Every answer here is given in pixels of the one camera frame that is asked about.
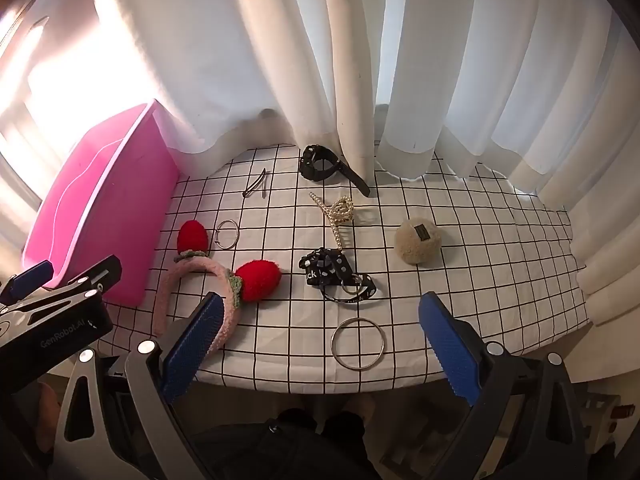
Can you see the white sheer curtain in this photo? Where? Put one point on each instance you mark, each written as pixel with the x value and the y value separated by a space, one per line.
pixel 200 60

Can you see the black hair pin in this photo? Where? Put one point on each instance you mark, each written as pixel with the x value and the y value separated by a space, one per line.
pixel 254 183

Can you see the pink plastic storage box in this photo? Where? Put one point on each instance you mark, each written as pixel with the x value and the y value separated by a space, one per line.
pixel 100 200

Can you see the large silver bangle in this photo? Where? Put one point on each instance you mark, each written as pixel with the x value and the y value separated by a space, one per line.
pixel 333 345

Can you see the cream curtain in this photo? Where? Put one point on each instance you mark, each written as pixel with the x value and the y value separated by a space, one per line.
pixel 350 60
pixel 600 200

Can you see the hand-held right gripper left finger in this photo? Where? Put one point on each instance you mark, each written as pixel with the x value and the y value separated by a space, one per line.
pixel 195 347

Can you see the pearl hair claw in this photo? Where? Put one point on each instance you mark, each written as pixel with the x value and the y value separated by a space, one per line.
pixel 331 218

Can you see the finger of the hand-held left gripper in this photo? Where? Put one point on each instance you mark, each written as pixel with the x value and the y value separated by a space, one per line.
pixel 97 275
pixel 30 276

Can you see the pink headband with red strawberries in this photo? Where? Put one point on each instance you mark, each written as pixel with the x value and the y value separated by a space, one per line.
pixel 257 280

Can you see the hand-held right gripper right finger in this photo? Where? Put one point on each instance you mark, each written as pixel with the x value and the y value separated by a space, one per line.
pixel 450 350

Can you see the black wrist watch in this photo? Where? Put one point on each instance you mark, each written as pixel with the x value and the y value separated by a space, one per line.
pixel 312 165

